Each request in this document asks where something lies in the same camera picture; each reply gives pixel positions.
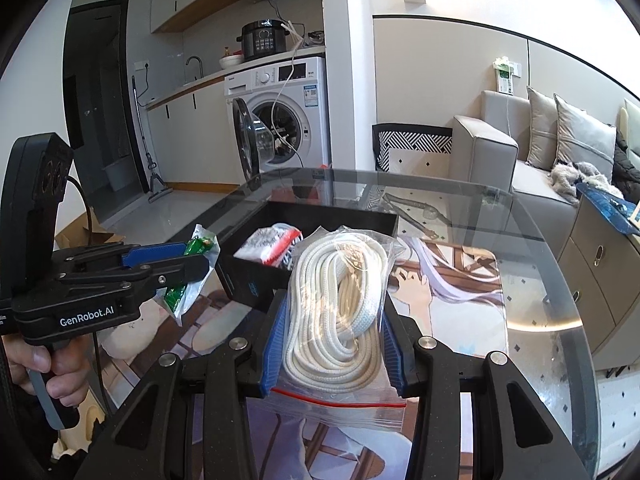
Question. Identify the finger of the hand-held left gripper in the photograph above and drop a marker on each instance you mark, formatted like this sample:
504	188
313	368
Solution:
175	275
150	255

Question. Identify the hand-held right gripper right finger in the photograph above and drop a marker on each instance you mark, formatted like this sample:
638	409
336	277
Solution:
395	355

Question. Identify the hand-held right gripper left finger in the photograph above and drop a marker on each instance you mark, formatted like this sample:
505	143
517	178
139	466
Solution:
275	350

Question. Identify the green snack packet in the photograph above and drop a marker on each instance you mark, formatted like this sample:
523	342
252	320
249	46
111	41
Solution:
192	260

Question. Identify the white red plastic packet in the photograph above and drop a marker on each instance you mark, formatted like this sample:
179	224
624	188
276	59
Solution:
267	247

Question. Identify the black storage box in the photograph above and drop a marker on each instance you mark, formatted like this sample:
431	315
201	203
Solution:
350	217

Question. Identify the person's left hand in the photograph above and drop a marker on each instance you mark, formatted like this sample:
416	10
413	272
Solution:
75	375

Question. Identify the cardboard box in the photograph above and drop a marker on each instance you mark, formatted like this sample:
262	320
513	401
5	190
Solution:
95	232

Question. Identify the printed figure mat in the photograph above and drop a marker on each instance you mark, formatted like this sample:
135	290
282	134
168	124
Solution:
450	285

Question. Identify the flat mop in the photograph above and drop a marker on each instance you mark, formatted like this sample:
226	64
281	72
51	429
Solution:
145	160

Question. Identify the white kitchen counter cabinet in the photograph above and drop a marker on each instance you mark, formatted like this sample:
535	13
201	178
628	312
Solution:
190	135

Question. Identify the grey metal rod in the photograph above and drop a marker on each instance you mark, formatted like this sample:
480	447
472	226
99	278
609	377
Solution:
415	210

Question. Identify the dark door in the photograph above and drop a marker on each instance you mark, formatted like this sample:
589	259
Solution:
100	85

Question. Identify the kitchen faucet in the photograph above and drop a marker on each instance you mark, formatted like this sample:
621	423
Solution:
195	62

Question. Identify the black white patterned rug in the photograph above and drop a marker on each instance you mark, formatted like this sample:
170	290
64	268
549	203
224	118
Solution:
420	155

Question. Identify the white washing machine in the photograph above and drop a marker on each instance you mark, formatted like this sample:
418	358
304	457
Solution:
300	110

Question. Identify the white bowl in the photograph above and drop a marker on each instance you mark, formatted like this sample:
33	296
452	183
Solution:
230	61

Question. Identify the beige side cabinet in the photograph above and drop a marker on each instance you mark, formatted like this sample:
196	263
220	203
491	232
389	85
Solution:
590	270

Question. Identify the beige sofa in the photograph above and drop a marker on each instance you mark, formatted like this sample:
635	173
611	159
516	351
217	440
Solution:
485	155

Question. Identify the black rice cooker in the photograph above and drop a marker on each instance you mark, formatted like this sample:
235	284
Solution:
265	40

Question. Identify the grey furry cloth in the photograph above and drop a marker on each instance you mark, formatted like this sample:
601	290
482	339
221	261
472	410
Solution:
567	175

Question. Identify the blue patterned cloth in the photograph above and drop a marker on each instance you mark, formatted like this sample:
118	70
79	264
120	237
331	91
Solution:
605	205

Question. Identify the grey sofa pillow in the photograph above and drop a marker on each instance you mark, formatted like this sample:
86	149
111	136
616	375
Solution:
585	135
542	130

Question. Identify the black jacket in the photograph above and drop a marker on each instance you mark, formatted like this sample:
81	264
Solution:
627	160

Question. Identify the cream cushion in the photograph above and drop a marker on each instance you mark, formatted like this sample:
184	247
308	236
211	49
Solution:
630	120

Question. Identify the white wall socket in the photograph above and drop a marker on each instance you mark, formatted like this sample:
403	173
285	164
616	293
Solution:
142	66

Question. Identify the white green wall holder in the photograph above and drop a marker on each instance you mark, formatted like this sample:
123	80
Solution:
505	77

